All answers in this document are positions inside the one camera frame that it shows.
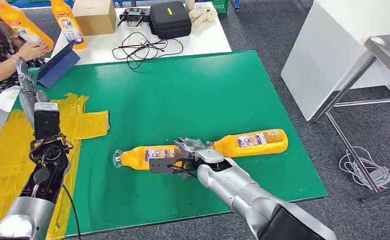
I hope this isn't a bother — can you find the steel table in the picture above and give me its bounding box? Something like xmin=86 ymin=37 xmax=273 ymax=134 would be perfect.
xmin=310 ymin=33 xmax=390 ymax=204

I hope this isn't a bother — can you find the green crate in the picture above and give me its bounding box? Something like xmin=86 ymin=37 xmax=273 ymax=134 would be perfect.
xmin=210 ymin=0 xmax=231 ymax=14

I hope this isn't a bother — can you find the white table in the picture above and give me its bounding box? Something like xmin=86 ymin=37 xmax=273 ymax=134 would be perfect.
xmin=49 ymin=1 xmax=233 ymax=66

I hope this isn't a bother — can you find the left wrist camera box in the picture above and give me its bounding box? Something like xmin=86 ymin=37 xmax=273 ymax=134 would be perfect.
xmin=33 ymin=101 xmax=61 ymax=142

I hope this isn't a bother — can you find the green mat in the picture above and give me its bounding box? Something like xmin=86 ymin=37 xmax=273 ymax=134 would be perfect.
xmin=12 ymin=50 xmax=328 ymax=237

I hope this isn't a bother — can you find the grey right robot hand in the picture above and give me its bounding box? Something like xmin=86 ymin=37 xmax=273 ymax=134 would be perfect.
xmin=174 ymin=136 xmax=212 ymax=163

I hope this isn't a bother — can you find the black carry case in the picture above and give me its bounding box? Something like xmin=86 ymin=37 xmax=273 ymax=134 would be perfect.
xmin=148 ymin=0 xmax=193 ymax=41

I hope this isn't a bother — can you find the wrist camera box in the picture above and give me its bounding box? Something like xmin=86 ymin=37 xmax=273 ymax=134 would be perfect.
xmin=148 ymin=157 xmax=184 ymax=175
xmin=33 ymin=101 xmax=61 ymax=142

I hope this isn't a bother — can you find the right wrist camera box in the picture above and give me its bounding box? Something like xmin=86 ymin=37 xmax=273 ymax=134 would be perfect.
xmin=148 ymin=157 xmax=184 ymax=175

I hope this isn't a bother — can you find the black controller device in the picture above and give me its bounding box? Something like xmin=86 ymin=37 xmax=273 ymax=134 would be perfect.
xmin=117 ymin=7 xmax=151 ymax=28

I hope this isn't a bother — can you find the white cloth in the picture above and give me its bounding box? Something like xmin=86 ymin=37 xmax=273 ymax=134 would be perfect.
xmin=0 ymin=85 xmax=21 ymax=114

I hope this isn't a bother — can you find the white cable bundle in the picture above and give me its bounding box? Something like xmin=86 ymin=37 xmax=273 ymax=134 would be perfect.
xmin=339 ymin=146 xmax=390 ymax=191

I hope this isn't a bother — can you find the white cabinet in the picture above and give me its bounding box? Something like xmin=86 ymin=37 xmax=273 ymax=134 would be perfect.
xmin=280 ymin=0 xmax=390 ymax=122

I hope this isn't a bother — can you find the orange drink bottle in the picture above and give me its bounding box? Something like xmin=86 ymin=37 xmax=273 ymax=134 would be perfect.
xmin=50 ymin=0 xmax=87 ymax=51
xmin=0 ymin=0 xmax=55 ymax=51
xmin=205 ymin=128 xmax=289 ymax=159
xmin=112 ymin=144 xmax=189 ymax=171

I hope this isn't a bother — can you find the black cable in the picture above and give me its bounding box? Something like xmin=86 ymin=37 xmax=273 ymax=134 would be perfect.
xmin=111 ymin=31 xmax=185 ymax=71

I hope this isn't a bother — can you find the blue rack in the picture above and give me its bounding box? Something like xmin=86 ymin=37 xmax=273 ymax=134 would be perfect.
xmin=7 ymin=0 xmax=75 ymax=9

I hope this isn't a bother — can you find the beige cloth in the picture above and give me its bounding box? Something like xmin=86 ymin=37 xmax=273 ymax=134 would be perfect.
xmin=188 ymin=3 xmax=218 ymax=27

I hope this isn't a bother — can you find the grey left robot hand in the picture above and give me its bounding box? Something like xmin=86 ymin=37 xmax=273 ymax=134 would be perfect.
xmin=16 ymin=56 xmax=50 ymax=128

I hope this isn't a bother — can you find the blue tablet case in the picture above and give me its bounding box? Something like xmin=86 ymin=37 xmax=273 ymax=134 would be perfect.
xmin=35 ymin=41 xmax=82 ymax=90

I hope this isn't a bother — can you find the yellow sheet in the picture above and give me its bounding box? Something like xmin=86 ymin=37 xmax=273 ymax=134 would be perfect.
xmin=0 ymin=93 xmax=110 ymax=240

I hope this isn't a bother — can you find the person's hand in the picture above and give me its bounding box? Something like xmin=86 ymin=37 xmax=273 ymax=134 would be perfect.
xmin=17 ymin=41 xmax=52 ymax=63

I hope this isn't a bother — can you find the cardboard box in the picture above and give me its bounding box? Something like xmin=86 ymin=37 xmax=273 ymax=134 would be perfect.
xmin=71 ymin=0 xmax=117 ymax=37

